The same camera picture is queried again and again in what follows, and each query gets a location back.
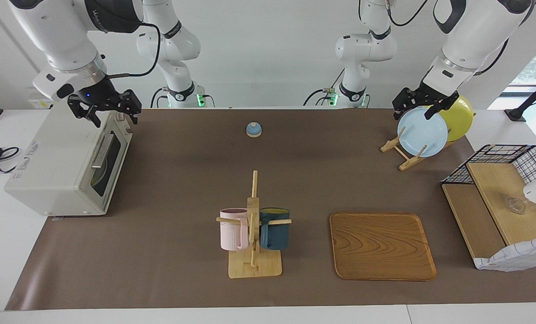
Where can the yellow plate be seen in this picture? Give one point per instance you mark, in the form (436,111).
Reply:
(459,119)

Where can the wooden plate rack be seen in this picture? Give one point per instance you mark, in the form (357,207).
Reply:
(407,164)

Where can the pale green plate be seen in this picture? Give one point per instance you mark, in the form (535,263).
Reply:
(99,180)

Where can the wooden serving tray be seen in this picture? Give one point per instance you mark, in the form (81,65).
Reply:
(380,245)

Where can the pink mug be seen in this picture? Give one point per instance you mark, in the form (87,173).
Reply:
(232,234)

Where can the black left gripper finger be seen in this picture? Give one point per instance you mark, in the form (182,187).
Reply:
(405,100)
(440,105)

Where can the dark blue mug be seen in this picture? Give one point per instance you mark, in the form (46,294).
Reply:
(274,234)

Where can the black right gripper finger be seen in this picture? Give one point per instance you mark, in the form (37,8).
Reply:
(130,103)
(85,109)

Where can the small clear glass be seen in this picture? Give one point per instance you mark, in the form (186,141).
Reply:
(517,205)

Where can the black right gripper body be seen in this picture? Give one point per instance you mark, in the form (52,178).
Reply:
(97,94)

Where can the beige toaster oven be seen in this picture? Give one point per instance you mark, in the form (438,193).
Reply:
(52,171)

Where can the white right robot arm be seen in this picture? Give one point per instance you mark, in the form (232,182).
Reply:
(56,36)

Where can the small blue round lid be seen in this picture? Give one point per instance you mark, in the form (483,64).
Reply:
(254,130)

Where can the glass oven door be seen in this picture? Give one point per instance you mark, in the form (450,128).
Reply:
(115,153)

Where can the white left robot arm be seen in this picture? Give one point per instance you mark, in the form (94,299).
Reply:
(470,40)

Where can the light blue plate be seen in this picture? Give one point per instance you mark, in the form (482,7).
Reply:
(423,135)

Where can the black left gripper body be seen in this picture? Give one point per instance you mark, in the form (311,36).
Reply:
(432,95)

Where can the wooden two-tier shelf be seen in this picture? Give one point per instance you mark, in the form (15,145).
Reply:
(497,193)

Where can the wooden mug rack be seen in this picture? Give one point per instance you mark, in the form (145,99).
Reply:
(254,267)

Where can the white checked cloth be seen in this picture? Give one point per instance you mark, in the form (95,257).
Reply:
(515,258)

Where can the brown table mat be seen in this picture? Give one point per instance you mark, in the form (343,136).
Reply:
(182,247)

